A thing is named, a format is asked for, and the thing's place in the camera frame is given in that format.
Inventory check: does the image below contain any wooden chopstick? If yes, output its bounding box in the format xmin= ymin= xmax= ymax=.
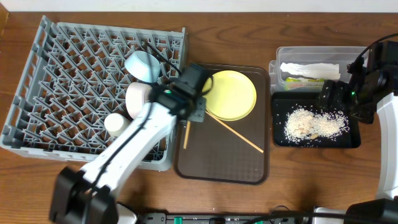
xmin=183 ymin=121 xmax=191 ymax=149
xmin=205 ymin=110 xmax=264 ymax=153

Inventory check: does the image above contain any yellow round plate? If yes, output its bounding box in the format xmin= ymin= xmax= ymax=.
xmin=203 ymin=70 xmax=257 ymax=121

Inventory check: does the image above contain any green orange snack wrapper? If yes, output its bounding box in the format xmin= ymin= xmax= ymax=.
xmin=285 ymin=77 xmax=324 ymax=83

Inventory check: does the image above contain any pink white small plate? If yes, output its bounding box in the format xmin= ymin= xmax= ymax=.
xmin=125 ymin=82 xmax=152 ymax=119

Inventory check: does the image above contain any light blue bowl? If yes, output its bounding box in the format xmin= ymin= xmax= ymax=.
xmin=124 ymin=51 xmax=161 ymax=83

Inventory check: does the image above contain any white paper cup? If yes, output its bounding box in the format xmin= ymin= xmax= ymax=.
xmin=104 ymin=113 xmax=131 ymax=137

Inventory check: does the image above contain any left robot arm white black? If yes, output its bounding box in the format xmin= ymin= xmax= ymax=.
xmin=49 ymin=83 xmax=203 ymax=223

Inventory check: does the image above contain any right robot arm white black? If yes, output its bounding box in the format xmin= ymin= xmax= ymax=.
xmin=317 ymin=39 xmax=397 ymax=223

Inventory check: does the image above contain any clear plastic waste bin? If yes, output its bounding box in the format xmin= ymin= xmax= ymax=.
xmin=269 ymin=46 xmax=365 ymax=93

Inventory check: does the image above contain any grey plastic dishwasher rack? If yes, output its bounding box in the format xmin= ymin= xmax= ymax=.
xmin=1 ymin=17 xmax=188 ymax=162

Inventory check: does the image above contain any white crumpled tissue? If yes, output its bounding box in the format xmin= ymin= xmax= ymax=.
xmin=280 ymin=63 xmax=341 ymax=80

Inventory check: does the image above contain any brown plastic serving tray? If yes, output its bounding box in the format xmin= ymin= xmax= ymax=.
xmin=174 ymin=64 xmax=272 ymax=185

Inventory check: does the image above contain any spilled rice pile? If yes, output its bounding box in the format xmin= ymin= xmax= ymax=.
xmin=284 ymin=108 xmax=350 ymax=143

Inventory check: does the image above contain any black rectangular tray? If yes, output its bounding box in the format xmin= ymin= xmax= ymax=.
xmin=271 ymin=91 xmax=361 ymax=148

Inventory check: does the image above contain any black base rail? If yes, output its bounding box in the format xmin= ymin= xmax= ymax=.
xmin=118 ymin=203 xmax=312 ymax=224

